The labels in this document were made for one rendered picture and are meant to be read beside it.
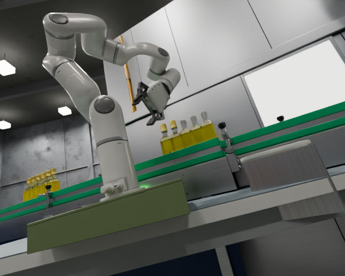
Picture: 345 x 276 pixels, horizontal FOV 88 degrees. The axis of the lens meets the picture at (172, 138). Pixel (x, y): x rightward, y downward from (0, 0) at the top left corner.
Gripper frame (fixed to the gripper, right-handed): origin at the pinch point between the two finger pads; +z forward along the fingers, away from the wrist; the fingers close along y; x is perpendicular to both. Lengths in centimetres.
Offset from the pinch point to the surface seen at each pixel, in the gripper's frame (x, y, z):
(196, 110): -5.8, -28.5, -40.5
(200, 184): 10.6, -32.7, 6.6
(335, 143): 53, -39, -18
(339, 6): 63, -17, -90
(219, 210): 28.4, -15.0, 23.5
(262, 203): 36.0, -18.5, 19.0
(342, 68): 61, -34, -60
